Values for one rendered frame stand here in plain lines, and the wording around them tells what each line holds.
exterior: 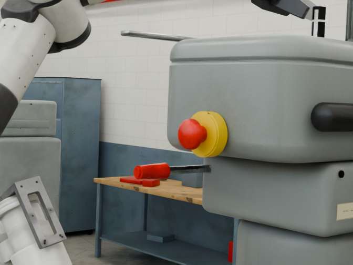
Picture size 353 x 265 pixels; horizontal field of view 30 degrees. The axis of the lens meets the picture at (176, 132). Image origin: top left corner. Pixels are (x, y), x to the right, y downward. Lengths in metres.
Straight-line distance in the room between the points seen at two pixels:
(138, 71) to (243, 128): 7.26
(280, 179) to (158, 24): 6.99
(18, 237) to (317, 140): 0.38
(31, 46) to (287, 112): 0.46
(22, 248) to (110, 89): 7.73
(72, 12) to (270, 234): 0.48
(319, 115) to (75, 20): 0.50
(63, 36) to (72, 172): 7.20
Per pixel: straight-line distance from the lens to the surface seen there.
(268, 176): 0.93
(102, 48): 8.72
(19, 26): 1.09
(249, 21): 6.83
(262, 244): 1.00
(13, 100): 1.05
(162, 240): 7.24
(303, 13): 1.02
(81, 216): 8.48
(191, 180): 6.88
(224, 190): 0.99
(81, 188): 8.42
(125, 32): 0.93
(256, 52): 0.82
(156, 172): 0.93
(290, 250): 0.96
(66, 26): 1.13
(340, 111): 0.80
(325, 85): 0.83
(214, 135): 0.84
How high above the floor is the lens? 1.81
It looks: 3 degrees down
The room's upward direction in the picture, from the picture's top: 2 degrees clockwise
